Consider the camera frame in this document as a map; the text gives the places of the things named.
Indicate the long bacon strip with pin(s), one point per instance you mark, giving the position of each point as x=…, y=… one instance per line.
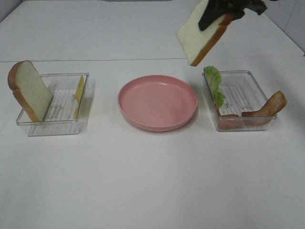
x=275, y=104

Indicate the yellow cheese slice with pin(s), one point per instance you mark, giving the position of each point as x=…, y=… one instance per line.
x=78, y=95

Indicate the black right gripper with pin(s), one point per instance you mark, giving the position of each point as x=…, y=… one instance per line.
x=217, y=8

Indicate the pink round plate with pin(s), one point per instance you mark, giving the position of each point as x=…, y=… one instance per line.
x=157, y=103

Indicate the green lettuce leaf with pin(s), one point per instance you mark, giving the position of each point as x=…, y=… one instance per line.
x=214, y=79

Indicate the right clear plastic tray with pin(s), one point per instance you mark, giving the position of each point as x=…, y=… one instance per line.
x=242, y=94

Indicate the left clear plastic tray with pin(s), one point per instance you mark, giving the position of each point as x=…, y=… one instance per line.
x=59, y=118

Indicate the bread slice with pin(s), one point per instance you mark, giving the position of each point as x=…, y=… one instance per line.
x=29, y=90
x=196, y=43

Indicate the clear plastic tray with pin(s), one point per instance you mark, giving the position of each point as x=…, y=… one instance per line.
x=242, y=94
x=59, y=118

